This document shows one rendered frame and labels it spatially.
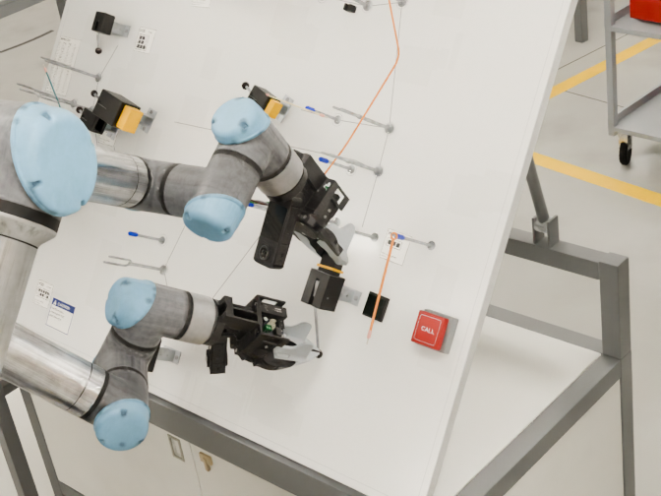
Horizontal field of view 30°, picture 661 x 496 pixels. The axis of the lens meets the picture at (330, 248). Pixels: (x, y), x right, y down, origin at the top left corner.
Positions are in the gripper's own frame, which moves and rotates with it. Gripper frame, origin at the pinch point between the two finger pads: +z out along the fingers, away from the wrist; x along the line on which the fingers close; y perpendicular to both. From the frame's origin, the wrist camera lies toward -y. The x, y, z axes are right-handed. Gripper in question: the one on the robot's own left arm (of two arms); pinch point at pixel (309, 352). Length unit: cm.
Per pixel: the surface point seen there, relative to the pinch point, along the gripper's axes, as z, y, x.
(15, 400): 11, -154, 69
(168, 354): -8.4, -30.8, 14.1
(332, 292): -1.3, 9.9, 5.4
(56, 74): -27, -40, 82
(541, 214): 41, 19, 28
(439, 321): 8.3, 22.4, -4.5
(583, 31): 264, -115, 291
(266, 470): 4.1, -21.5, -10.6
